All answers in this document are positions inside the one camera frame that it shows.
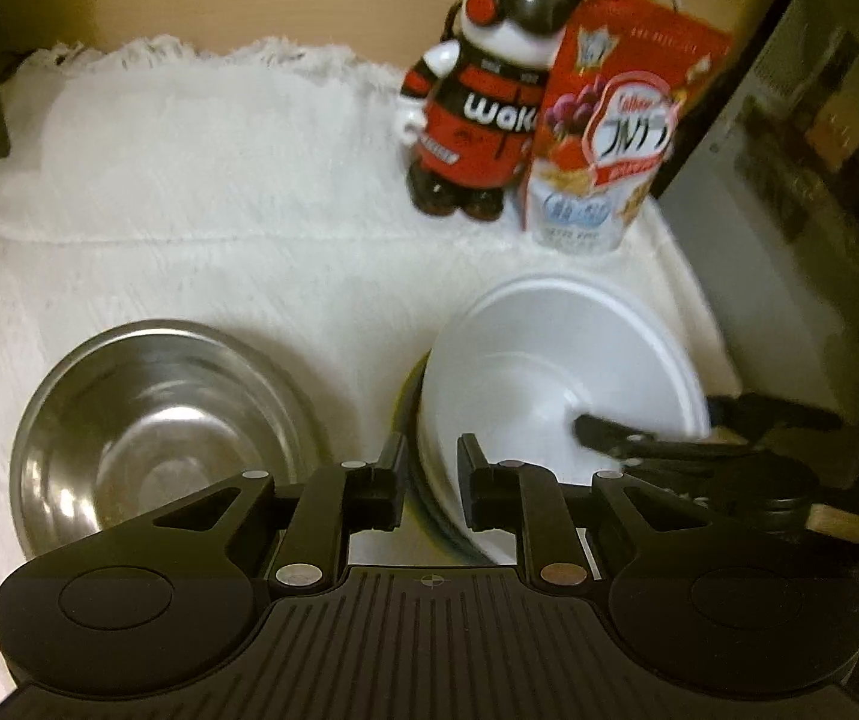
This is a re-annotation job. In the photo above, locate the white towel cloth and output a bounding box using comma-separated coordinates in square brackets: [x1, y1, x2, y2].
[0, 34, 742, 720]

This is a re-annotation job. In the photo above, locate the white floral bowl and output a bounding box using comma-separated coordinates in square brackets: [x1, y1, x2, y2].
[416, 275, 709, 564]

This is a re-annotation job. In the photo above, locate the red panda robot figure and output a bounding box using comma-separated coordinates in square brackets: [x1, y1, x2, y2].
[395, 0, 584, 221]

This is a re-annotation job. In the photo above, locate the cream gold-rimmed bowl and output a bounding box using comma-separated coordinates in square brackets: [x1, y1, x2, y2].
[392, 355, 493, 566]

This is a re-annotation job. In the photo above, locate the stainless steel bowl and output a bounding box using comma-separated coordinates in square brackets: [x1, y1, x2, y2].
[9, 320, 331, 557]

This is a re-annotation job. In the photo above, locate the red granola cereal bag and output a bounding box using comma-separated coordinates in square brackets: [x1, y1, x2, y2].
[523, 0, 732, 254]

